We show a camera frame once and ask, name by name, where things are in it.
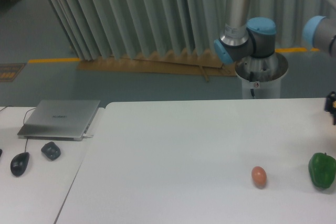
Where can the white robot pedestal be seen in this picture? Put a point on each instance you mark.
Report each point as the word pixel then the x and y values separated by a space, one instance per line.
pixel 261 77

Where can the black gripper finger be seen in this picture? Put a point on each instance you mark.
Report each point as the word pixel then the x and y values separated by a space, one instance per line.
pixel 330 105

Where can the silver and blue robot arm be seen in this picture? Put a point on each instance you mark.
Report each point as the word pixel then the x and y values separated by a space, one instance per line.
pixel 251 43

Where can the small black device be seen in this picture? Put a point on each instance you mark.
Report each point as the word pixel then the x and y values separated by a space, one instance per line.
pixel 51 151

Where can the brown egg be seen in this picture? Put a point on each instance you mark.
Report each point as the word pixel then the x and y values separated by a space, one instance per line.
pixel 259 176

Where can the silver closed laptop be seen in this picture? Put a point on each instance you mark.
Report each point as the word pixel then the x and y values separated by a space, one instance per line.
pixel 60 120

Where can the green bell pepper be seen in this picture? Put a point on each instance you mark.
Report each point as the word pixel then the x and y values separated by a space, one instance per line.
pixel 321 169

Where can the flat brown cardboard sheet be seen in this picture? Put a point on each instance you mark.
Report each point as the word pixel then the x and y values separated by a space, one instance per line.
pixel 146 66

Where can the black computer mouse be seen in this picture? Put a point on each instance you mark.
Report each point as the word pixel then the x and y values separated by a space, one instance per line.
pixel 19 164

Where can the grey-green pleated curtain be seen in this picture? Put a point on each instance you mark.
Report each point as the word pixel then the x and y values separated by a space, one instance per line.
pixel 104 28

